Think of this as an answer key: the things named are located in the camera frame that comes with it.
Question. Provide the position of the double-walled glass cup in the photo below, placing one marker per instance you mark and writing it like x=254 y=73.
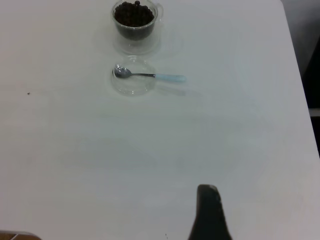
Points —
x=136 y=46

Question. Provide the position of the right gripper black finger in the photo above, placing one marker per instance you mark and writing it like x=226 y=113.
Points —
x=208 y=217

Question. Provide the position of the coffee beans pile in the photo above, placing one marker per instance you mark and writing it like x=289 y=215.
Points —
x=133 y=16

